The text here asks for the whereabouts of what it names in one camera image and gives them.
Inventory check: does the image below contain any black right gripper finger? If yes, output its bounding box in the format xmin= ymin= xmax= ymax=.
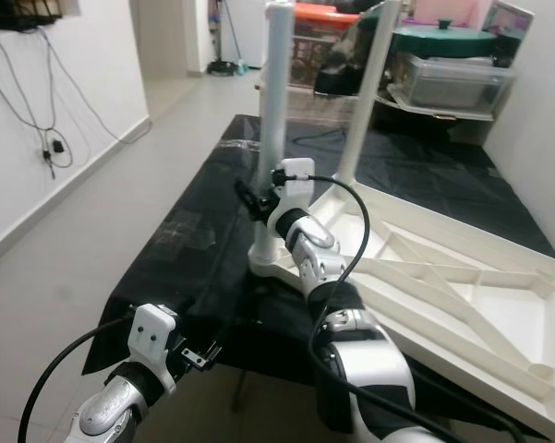
xmin=235 ymin=179 xmax=265 ymax=219

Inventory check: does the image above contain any white plastic table top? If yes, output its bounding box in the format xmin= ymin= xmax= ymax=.
xmin=245 ymin=175 xmax=555 ymax=437

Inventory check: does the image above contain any clear plastic bag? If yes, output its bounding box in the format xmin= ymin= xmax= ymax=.
xmin=220 ymin=138 xmax=265 ymax=154

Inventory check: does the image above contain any clear tape patch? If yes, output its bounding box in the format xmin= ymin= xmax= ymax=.
xmin=162 ymin=212 xmax=219 ymax=252

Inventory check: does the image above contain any mop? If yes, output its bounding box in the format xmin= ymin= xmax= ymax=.
xmin=208 ymin=0 xmax=250 ymax=77

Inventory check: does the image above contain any black tablecloth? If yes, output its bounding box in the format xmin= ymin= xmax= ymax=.
xmin=83 ymin=113 xmax=555 ymax=440

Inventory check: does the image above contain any black bag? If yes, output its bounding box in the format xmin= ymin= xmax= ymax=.
xmin=314 ymin=7 xmax=391 ymax=95

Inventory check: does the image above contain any clear plastic storage container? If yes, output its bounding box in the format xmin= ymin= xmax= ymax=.
xmin=388 ymin=54 xmax=514 ymax=114

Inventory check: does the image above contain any green pot lid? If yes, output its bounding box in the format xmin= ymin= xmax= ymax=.
xmin=392 ymin=18 xmax=498 ymax=59

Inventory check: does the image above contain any pink cardboard box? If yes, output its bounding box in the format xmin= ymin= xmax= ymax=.
xmin=406 ymin=0 xmax=537 ymax=43

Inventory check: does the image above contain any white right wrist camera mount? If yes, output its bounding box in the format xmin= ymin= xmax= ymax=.
xmin=271 ymin=159 xmax=316 ymax=229

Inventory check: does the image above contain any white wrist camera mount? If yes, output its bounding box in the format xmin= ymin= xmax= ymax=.
xmin=271 ymin=159 xmax=316 ymax=229
xmin=129 ymin=303 xmax=182 ymax=376

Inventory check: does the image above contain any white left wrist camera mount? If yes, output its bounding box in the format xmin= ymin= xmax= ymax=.
xmin=129 ymin=303 xmax=182 ymax=376

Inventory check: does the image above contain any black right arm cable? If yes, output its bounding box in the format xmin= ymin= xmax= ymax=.
xmin=279 ymin=171 xmax=529 ymax=443

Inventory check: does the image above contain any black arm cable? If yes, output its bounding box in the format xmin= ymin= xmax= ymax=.
xmin=18 ymin=314 xmax=136 ymax=443
xmin=279 ymin=171 xmax=529 ymax=443

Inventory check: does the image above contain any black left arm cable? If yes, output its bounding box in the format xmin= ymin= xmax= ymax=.
xmin=18 ymin=314 xmax=136 ymax=443

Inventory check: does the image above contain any black wall cable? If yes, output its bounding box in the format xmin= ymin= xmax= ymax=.
xmin=0 ymin=26 xmax=154 ymax=182

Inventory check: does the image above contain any black wire basket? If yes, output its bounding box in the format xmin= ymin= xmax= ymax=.
xmin=0 ymin=0 xmax=80 ymax=42

